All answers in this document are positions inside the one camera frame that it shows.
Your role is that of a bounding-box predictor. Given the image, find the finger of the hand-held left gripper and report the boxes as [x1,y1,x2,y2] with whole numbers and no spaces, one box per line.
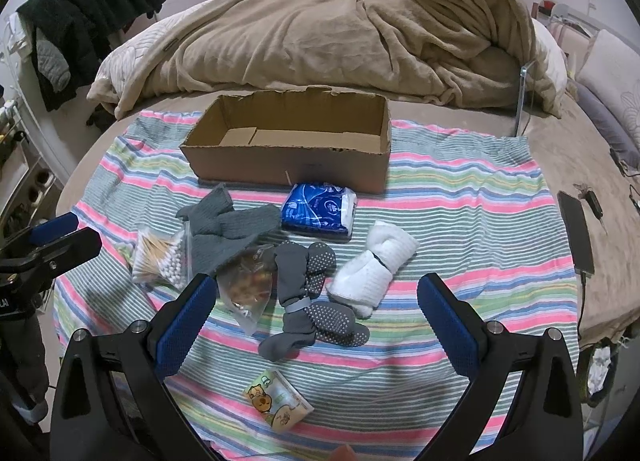
[27,212,79,247]
[0,227,103,276]

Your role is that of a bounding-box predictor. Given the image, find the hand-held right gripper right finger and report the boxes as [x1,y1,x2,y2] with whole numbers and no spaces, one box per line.
[416,273,586,461]

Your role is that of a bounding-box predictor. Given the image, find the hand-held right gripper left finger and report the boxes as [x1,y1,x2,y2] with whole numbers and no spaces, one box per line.
[50,273,221,461]

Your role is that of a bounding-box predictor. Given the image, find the bag of cotton swabs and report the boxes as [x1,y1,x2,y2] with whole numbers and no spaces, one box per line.
[131,228,193,287]

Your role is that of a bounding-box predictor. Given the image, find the clear plastic snack bag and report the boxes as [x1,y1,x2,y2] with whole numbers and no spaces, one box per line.
[216,246,281,337]

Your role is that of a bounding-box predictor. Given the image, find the white socks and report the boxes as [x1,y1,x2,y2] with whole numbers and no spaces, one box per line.
[326,221,418,319]

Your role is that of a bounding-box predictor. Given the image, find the small cartoon print packet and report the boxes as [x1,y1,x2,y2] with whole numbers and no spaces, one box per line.
[243,370,313,429]

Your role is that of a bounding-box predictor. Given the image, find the grey non-slip socks pair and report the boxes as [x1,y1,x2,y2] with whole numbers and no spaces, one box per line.
[258,241,371,361]

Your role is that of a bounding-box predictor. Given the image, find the blue tissue pack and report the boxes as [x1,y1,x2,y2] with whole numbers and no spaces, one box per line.
[280,182,358,244]

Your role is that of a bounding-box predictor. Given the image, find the cardboard box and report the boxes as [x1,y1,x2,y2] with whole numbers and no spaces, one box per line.
[179,86,392,194]

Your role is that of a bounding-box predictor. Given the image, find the white shelf rack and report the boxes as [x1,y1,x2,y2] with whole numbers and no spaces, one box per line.
[0,91,66,222]

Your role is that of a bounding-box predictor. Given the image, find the striped pastel cloth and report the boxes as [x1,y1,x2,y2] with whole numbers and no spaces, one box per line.
[52,108,581,461]

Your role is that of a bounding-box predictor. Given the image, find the black smartphone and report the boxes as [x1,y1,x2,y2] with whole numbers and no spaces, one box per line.
[557,191,596,276]

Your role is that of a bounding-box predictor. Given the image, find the grey quilted garment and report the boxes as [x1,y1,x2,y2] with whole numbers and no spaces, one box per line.
[32,38,71,92]

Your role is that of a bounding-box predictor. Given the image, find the black key fob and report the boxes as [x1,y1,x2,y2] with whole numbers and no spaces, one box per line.
[575,182,607,221]

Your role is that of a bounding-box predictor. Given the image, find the white patterned duvet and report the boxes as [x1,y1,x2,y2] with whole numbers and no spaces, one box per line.
[87,8,216,112]

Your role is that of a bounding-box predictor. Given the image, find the pile of black clothes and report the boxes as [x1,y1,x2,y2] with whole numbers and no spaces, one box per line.
[17,0,166,112]

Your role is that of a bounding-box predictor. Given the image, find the grey pillow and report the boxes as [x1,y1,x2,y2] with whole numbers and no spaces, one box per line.
[572,81,640,169]

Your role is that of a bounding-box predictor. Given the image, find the white embroidered pillow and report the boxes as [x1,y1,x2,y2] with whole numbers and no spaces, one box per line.
[575,30,640,132]

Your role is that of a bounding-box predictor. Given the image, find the beige fleece blanket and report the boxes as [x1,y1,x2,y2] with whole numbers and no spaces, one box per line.
[115,0,533,119]

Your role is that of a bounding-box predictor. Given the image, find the black charging cable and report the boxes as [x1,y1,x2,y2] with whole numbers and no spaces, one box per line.
[576,271,590,339]

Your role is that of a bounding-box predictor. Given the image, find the metal bed post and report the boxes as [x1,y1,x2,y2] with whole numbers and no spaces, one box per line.
[515,61,533,137]

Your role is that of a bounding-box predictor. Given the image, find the metal headboard frame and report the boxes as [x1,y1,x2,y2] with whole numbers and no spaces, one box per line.
[532,1,601,37]

